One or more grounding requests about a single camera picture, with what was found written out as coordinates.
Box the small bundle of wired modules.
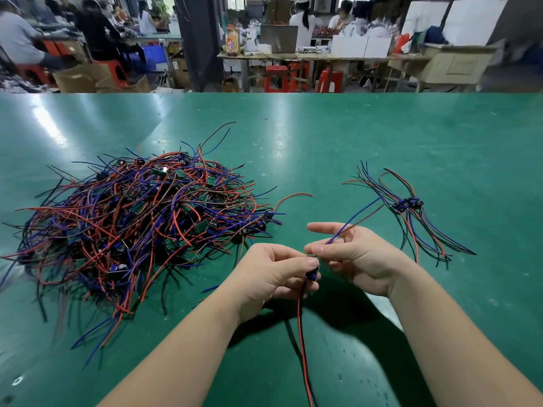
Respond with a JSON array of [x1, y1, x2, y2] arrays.
[[342, 160, 477, 268]]

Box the white cardboard box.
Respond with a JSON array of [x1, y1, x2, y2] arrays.
[[330, 34, 393, 59]]

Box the flat cardboard box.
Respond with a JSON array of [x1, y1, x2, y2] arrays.
[[95, 75, 152, 94]]

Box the beige cabinet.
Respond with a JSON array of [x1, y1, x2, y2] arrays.
[[417, 43, 498, 85]]

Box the blue plastic crate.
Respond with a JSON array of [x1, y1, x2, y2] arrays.
[[126, 44, 169, 73]]

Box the open cardboard box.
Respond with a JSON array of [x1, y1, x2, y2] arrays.
[[53, 63, 113, 94]]

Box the red plastic stool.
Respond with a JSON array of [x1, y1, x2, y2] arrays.
[[17, 63, 55, 86], [93, 59, 130, 89], [289, 61, 311, 92], [264, 65, 289, 93], [316, 69, 344, 94]]

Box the large white foam board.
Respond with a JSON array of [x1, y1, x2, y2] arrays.
[[441, 0, 509, 47]]

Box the person's right forearm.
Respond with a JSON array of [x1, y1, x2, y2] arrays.
[[388, 263, 543, 407]]

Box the pile of wired circuit modules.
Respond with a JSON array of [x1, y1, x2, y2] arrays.
[[0, 121, 314, 370]]

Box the stacked brown cartons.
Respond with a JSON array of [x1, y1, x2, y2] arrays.
[[265, 0, 294, 24]]

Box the dark pillar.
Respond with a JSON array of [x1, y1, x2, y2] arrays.
[[173, 0, 224, 93]]

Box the person's right hand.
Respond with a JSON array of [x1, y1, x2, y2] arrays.
[[304, 222, 415, 298]]

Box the grey monitor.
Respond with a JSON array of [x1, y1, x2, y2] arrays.
[[259, 25, 299, 55]]

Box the orange drink bottle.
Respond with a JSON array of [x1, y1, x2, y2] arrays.
[[225, 24, 241, 57]]

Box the wooden workbench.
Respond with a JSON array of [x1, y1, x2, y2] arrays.
[[217, 51, 434, 93]]

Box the person's left hand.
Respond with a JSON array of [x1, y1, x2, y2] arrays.
[[223, 243, 321, 325]]

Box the person's left forearm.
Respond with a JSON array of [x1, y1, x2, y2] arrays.
[[97, 288, 243, 407]]

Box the wired module with red black blue leads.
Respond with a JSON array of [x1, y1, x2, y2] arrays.
[[285, 197, 384, 407]]

